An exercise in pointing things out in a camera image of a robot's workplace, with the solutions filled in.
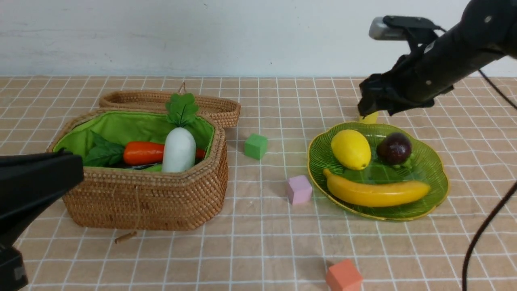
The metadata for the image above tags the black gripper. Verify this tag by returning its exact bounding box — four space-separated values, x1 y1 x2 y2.
357 55 435 118

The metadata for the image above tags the dark purple toy mangosteen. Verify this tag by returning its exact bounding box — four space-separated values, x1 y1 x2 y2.
376 132 412 166

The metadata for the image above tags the yellow toy lemon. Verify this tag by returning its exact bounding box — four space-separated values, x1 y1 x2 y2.
330 129 372 170

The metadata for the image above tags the yellow toy banana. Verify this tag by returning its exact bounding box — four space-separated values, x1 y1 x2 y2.
323 169 431 207

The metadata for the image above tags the white toy radish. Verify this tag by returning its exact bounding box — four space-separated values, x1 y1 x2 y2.
161 93 199 173

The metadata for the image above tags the orange toy carrot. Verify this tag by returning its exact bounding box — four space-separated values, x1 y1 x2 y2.
83 130 206 167

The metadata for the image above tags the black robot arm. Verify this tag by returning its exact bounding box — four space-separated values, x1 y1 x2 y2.
357 0 517 117

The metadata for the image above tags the yellow foam cube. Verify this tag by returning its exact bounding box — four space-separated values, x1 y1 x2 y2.
358 111 379 124

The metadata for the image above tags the green leaf-shaped glass plate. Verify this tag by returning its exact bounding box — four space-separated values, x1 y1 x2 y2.
307 122 449 221

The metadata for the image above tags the pink foam cube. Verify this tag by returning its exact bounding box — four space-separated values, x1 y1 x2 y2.
286 175 313 205

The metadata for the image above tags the green foam cube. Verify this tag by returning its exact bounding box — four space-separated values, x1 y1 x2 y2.
244 134 269 160

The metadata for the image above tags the woven rattan basket lid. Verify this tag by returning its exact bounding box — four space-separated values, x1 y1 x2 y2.
99 90 241 128

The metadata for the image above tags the orange foam cube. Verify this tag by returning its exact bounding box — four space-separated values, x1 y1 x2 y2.
326 259 363 291

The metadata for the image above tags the woven rattan basket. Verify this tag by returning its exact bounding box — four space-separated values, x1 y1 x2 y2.
47 108 229 231

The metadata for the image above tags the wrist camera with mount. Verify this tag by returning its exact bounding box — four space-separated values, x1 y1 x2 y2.
368 15 443 51

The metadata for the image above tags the black cable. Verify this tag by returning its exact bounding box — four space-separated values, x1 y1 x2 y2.
462 69 517 291

